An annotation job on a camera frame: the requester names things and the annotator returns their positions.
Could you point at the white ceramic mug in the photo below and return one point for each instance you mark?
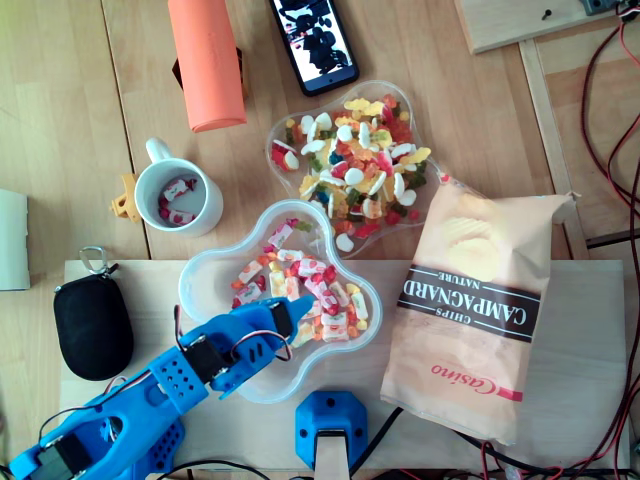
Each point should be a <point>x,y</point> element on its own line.
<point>200,210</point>

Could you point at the blue 3D-printed robot arm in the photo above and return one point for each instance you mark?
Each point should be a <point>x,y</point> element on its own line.
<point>125,412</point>

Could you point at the clear tub of gummies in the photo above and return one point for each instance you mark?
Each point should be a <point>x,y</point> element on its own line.
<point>360,160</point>

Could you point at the green gummy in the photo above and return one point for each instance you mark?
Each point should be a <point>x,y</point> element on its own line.
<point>303,226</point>

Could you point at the grey metal device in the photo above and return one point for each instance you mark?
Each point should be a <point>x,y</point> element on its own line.
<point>597,5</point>

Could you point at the white foam gummy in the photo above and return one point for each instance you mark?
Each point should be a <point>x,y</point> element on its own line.
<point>345,242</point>

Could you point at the beige Casino chips bag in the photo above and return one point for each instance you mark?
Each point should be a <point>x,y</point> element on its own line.
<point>475,310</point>

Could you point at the dark brown stand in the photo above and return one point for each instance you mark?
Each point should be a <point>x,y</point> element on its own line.
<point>241,70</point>

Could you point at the blue post mount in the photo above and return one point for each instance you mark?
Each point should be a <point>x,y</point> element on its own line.
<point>330,412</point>

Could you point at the white box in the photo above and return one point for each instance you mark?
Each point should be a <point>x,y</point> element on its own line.
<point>12,240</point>

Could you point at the black flat bar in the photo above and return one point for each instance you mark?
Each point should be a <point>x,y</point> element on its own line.
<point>612,240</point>

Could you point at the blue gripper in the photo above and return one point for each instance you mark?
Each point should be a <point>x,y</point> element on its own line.
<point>283,317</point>

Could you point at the black zip case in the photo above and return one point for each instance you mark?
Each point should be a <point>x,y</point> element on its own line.
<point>92,330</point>

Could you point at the orange cylinder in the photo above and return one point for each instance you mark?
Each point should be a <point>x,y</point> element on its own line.
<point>207,65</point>

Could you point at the clear Haribo Dragolo tub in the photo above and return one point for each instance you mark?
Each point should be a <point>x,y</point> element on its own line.
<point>210,280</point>

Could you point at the silver carabiner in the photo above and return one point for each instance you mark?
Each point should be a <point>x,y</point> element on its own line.
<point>92,260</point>

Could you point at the light wooden base board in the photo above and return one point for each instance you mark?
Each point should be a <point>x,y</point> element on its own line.
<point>575,350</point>

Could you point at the wooden post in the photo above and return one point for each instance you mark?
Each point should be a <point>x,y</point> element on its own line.
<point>331,457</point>

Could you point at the black smartphone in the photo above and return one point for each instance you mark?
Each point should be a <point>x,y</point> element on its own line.
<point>320,45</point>

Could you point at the wrapped fruit candy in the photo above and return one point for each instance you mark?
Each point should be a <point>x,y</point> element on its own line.
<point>359,302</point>
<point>251,271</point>
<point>281,234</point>
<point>175,189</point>
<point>311,267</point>
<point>176,216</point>
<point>336,332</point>
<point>247,294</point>

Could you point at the small wooden board with screw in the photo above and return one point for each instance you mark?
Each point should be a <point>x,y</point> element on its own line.
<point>505,25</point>

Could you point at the red gummy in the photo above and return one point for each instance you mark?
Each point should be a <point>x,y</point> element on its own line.
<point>392,217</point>

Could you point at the yellow 3D-printed part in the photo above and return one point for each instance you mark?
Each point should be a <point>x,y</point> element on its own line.
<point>122,202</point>

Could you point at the light wooden slat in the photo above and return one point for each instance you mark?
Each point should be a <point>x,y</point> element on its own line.
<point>550,140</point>

